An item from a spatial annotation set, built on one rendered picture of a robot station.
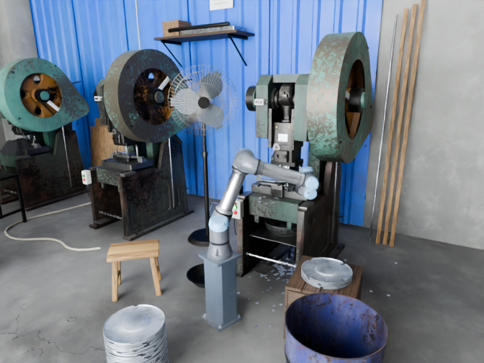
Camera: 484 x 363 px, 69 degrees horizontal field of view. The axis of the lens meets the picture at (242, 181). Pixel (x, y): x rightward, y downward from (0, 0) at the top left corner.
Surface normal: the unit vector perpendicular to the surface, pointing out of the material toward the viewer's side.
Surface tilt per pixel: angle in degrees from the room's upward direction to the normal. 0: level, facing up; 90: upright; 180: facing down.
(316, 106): 92
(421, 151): 90
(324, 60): 56
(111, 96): 85
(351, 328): 88
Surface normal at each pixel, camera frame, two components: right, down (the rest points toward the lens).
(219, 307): -0.05, 0.27
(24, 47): 0.86, 0.13
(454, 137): -0.52, 0.24
